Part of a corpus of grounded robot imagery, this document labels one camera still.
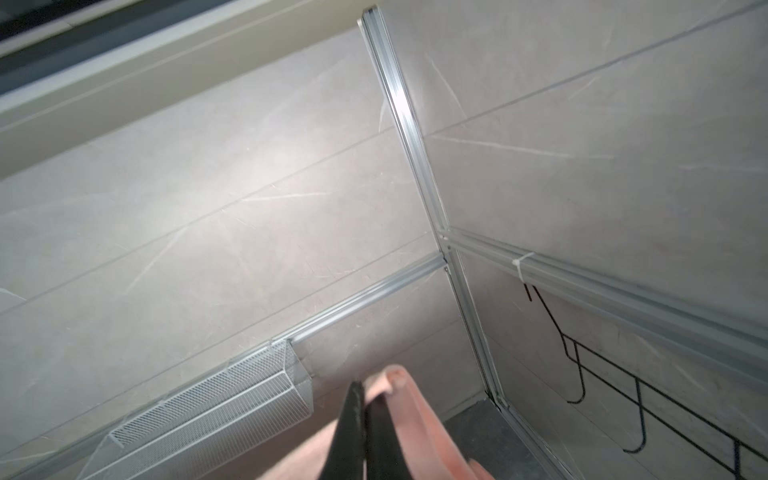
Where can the white wire mesh basket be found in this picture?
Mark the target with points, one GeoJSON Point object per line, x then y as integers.
{"type": "Point", "coordinates": [210, 423]}

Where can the white zip tie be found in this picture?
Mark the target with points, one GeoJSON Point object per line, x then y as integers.
{"type": "Point", "coordinates": [517, 263]}

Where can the salmon pink printed t-shirt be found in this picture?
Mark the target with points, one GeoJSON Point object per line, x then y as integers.
{"type": "Point", "coordinates": [429, 450]}

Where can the black wire hook rack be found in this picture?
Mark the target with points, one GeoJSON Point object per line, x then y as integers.
{"type": "Point", "coordinates": [572, 349]}

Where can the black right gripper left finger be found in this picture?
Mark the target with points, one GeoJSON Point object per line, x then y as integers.
{"type": "Point", "coordinates": [346, 455]}

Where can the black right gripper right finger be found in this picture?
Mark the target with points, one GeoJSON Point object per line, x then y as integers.
{"type": "Point", "coordinates": [384, 458]}

